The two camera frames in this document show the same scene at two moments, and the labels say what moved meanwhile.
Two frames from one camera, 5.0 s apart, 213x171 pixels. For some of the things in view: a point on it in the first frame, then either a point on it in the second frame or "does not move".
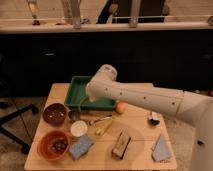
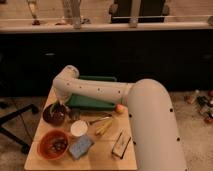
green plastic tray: (76, 96) does not move
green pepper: (82, 101) → (57, 107)
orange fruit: (120, 107) does not move
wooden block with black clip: (121, 145) does not move
